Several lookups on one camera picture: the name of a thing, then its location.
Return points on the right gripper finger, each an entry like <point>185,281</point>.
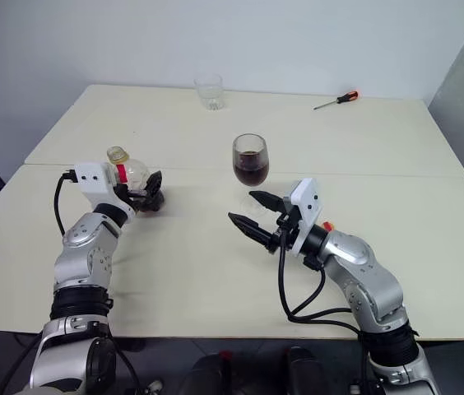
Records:
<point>252,228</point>
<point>269,201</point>

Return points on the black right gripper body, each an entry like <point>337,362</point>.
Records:
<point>285,230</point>

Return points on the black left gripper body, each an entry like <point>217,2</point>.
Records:
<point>123,193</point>

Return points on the clear plastic drink bottle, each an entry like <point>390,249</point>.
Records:
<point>135,175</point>

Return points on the stemmed wine glass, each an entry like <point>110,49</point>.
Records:
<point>250,164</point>

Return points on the yellow bottle cap red tape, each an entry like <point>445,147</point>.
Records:
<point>328,226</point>

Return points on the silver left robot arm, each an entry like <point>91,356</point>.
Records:
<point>84,238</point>

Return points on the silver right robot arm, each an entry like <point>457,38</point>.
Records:
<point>363,267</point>

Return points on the clear glass tumbler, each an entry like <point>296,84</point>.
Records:
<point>209,92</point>

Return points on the dark rounded shape red stripe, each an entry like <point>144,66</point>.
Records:
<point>211,374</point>

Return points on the small black white part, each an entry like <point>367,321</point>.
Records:
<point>359,388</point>

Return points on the small white round part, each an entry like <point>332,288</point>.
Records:
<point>155,385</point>

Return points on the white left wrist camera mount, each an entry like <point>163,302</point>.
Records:
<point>92,181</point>

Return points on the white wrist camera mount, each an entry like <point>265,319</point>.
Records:
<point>92,181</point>
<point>308,201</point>

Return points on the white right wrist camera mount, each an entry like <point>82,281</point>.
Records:
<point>308,201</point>

